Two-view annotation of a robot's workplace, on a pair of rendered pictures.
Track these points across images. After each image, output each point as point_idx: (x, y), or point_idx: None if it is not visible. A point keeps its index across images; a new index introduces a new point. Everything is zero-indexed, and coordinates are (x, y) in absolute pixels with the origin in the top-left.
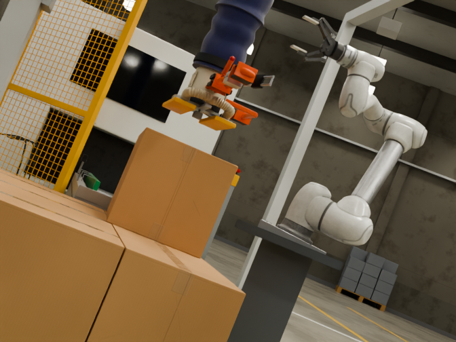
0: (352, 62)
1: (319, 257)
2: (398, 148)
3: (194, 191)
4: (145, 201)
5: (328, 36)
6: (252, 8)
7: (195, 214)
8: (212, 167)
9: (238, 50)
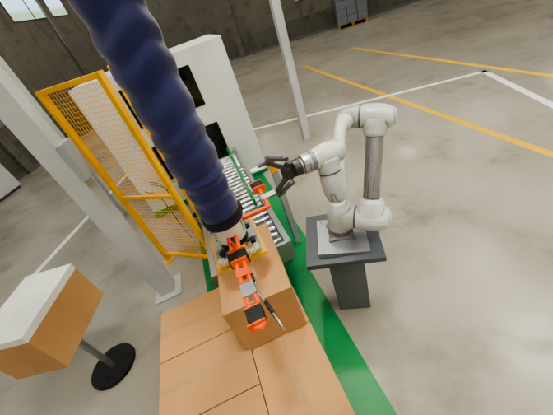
0: (316, 169)
1: (369, 261)
2: (380, 141)
3: (277, 312)
4: (257, 333)
5: (283, 167)
6: (206, 177)
7: (287, 317)
8: (276, 298)
9: (225, 207)
